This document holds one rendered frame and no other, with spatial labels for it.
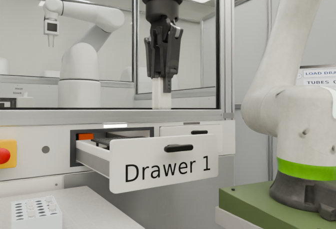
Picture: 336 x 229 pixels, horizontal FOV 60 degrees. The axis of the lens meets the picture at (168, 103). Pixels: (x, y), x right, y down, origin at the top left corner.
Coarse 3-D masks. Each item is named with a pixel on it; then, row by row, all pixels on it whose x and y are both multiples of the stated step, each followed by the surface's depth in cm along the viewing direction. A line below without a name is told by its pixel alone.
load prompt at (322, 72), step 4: (332, 68) 132; (304, 72) 135; (308, 72) 135; (312, 72) 134; (316, 72) 133; (320, 72) 133; (324, 72) 132; (328, 72) 131; (332, 72) 131; (304, 76) 134; (308, 76) 133; (312, 76) 132; (316, 76) 132; (320, 76) 131; (324, 76) 130; (328, 76) 130; (332, 76) 129
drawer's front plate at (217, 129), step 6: (168, 126) 106; (174, 126) 107; (180, 126) 108; (186, 126) 109; (192, 126) 111; (198, 126) 113; (204, 126) 114; (210, 126) 116; (216, 126) 118; (162, 132) 104; (168, 132) 105; (174, 132) 106; (180, 132) 108; (186, 132) 109; (210, 132) 116; (216, 132) 117
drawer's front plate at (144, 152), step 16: (112, 144) 60; (128, 144) 62; (144, 144) 64; (160, 144) 66; (192, 144) 71; (208, 144) 74; (112, 160) 60; (128, 160) 62; (144, 160) 64; (160, 160) 66; (176, 160) 68; (192, 160) 71; (208, 160) 73; (112, 176) 60; (128, 176) 62; (144, 176) 64; (160, 176) 66; (176, 176) 68; (192, 176) 71; (208, 176) 73
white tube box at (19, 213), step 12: (12, 204) 60; (24, 204) 60; (36, 204) 61; (48, 204) 60; (12, 216) 53; (24, 216) 53; (36, 216) 53; (48, 216) 53; (60, 216) 54; (12, 228) 50; (24, 228) 51; (36, 228) 52; (48, 228) 53; (60, 228) 54
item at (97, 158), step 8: (80, 144) 86; (88, 144) 80; (80, 152) 85; (88, 152) 79; (96, 152) 74; (104, 152) 69; (80, 160) 85; (88, 160) 78; (96, 160) 73; (104, 160) 68; (96, 168) 73; (104, 168) 68
